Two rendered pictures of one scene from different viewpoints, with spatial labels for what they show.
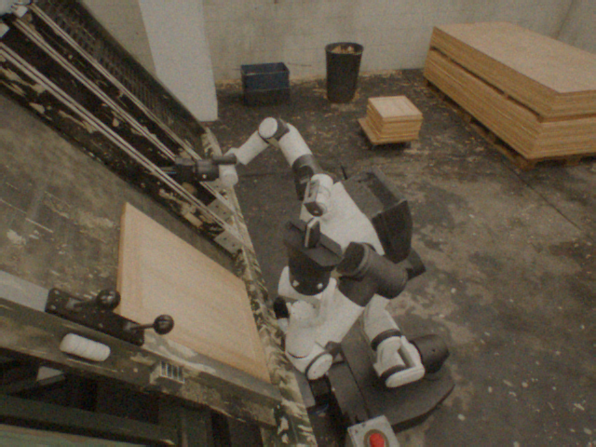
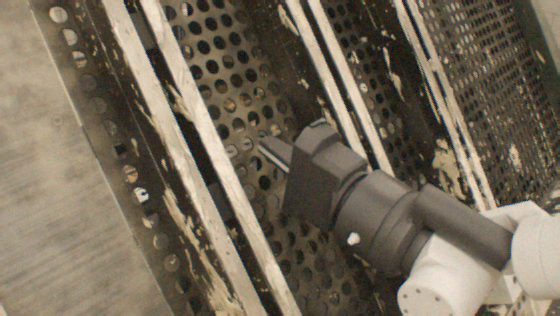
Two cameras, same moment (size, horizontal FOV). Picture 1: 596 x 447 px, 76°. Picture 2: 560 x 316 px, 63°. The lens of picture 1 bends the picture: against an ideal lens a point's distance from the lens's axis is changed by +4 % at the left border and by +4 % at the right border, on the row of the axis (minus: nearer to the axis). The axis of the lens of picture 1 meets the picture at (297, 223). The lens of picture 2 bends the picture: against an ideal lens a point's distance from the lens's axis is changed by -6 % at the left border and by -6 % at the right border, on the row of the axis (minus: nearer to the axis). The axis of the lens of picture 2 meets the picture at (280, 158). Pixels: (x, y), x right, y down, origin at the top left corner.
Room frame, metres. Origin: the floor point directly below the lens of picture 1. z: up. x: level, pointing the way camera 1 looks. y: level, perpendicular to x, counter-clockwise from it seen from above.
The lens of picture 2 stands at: (0.99, 0.08, 1.53)
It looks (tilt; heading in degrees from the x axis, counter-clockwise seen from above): 29 degrees down; 60
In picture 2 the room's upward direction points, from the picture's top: straight up
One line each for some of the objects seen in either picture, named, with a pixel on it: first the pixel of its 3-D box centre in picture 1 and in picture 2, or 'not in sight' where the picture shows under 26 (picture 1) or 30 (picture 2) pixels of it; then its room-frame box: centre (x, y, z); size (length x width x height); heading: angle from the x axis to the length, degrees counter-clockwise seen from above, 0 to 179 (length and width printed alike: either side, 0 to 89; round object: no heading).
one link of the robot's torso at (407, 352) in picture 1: (396, 361); not in sight; (1.00, -0.50, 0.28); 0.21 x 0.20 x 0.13; 108
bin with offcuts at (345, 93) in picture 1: (342, 73); not in sight; (5.19, -0.60, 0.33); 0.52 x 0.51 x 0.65; 9
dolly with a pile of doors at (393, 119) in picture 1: (386, 122); not in sight; (3.94, -1.00, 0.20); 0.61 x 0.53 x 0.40; 9
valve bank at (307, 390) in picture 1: (300, 354); not in sight; (0.79, -0.01, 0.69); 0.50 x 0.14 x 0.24; 18
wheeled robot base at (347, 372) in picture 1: (387, 372); not in sight; (0.99, -0.47, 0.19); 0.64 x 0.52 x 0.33; 108
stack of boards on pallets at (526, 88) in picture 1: (511, 84); not in sight; (4.50, -2.54, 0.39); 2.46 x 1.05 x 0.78; 9
